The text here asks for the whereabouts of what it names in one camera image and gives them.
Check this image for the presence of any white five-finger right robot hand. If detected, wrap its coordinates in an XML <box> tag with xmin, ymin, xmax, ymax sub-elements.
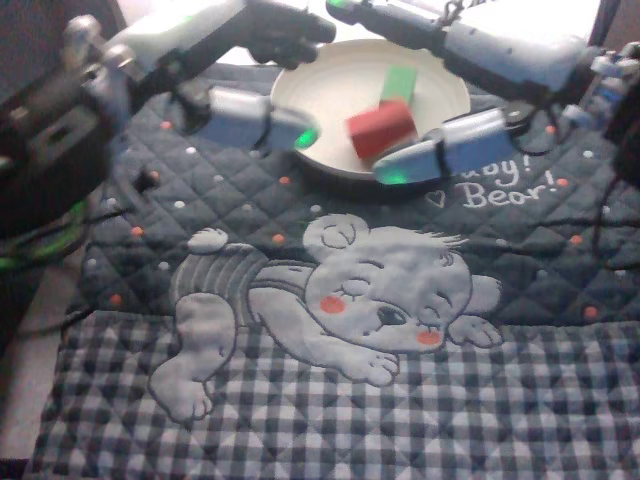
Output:
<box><xmin>107</xmin><ymin>0</ymin><xmax>337</xmax><ymax>154</ymax></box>

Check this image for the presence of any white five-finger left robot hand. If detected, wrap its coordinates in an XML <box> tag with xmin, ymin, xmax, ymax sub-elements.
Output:
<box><xmin>325</xmin><ymin>0</ymin><xmax>595</xmax><ymax>187</ymax></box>

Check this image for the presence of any green block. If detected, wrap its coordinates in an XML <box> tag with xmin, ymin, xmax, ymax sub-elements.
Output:
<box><xmin>378</xmin><ymin>65</ymin><xmax>419</xmax><ymax>107</ymax></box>

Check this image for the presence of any red block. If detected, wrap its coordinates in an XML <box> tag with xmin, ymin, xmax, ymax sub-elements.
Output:
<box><xmin>346</xmin><ymin>98</ymin><xmax>419</xmax><ymax>161</ymax></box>

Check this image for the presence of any white round plate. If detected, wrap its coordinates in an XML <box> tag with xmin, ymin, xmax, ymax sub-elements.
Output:
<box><xmin>269</xmin><ymin>38</ymin><xmax>473</xmax><ymax>182</ymax></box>

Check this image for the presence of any grey quilt with bear print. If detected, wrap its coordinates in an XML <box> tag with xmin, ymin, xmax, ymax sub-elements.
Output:
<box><xmin>24</xmin><ymin>59</ymin><xmax>640</xmax><ymax>480</ymax></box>

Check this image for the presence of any black cable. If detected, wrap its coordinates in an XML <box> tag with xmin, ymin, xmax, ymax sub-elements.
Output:
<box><xmin>539</xmin><ymin>187</ymin><xmax>640</xmax><ymax>274</ymax></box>

